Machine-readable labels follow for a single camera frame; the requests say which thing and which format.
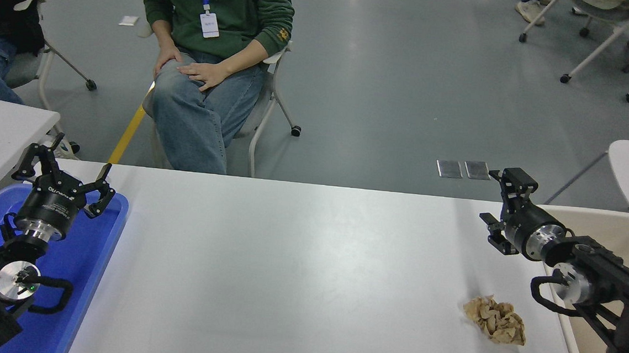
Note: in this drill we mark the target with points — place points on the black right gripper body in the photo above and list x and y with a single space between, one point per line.
521 227

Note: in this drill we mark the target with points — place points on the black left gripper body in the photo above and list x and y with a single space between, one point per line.
49 205

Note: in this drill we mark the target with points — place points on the tan paper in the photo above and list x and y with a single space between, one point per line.
495 321

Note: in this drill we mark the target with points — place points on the person's left forearm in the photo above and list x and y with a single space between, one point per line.
248 55

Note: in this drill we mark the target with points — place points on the person's right forearm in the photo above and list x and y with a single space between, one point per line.
162 34

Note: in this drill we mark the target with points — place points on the person's right hand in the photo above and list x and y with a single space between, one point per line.
166 55

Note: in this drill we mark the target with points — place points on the person's left hand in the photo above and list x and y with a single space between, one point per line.
208 74

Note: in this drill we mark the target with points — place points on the silver floor outlet plate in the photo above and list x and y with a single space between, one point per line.
449 169
476 170

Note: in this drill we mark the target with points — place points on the blue plastic tray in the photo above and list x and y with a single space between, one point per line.
87 260

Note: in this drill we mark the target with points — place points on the large pale bin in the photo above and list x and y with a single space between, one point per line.
610 225

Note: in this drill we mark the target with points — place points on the grey chair with white legs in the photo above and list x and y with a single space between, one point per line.
23 70

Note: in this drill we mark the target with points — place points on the white framed wheeled chair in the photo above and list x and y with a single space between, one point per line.
266 101

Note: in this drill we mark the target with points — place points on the grey seat chair white frame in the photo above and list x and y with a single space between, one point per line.
613 14

